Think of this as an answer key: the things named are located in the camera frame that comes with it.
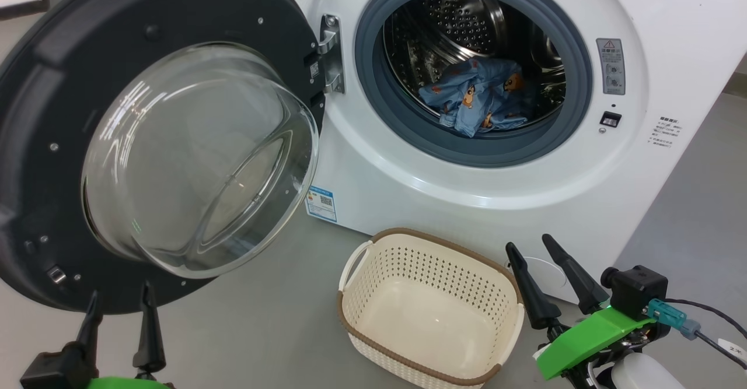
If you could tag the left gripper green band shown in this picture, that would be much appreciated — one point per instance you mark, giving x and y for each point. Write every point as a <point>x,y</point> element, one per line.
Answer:
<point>128,384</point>

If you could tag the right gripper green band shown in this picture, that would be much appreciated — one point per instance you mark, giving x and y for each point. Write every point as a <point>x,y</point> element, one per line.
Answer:
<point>589,339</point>

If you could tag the blue bear-print garment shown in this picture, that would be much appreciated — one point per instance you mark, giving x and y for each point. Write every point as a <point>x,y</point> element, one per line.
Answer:
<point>467,100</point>

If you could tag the black washing machine door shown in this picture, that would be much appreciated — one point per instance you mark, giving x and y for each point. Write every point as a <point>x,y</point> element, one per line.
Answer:
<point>58,86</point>

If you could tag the cream perforated laundry basket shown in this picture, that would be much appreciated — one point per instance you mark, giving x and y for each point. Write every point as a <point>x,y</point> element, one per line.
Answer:
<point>432,319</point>

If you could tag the white front-load washing machine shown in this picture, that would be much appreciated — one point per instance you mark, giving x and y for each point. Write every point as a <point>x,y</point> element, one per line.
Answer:
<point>467,185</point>

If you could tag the metal door hinge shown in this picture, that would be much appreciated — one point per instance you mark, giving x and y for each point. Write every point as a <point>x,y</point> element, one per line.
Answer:
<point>331,56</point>

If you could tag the grey warning label sticker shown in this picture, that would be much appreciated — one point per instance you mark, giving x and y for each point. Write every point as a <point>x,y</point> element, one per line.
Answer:
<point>611,66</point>

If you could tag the blue energy label sticker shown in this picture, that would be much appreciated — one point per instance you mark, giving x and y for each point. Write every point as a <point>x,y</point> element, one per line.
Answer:
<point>321,203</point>

